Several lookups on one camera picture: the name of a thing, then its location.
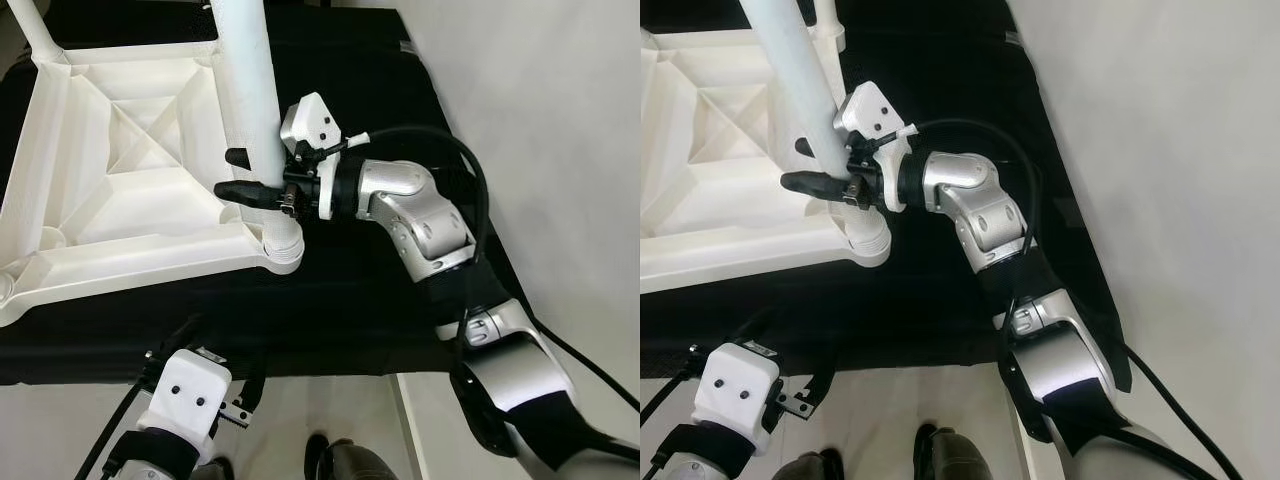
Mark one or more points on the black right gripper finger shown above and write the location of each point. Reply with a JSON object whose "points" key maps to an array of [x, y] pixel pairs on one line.
{"points": [[818, 186], [805, 148], [250, 194], [240, 158]]}

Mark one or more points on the white plastic table top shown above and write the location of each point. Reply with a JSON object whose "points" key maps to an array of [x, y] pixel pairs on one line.
{"points": [[720, 150], [120, 150]]}

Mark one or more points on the grey robot leg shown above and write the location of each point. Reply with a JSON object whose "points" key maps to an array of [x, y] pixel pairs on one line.
{"points": [[950, 458], [815, 470], [215, 470], [350, 462]]}

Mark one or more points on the black tablecloth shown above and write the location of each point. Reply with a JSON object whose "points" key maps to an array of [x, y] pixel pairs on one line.
{"points": [[950, 310], [330, 300]]}

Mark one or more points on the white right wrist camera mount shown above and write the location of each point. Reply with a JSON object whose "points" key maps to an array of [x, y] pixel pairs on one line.
{"points": [[870, 115], [312, 125]]}

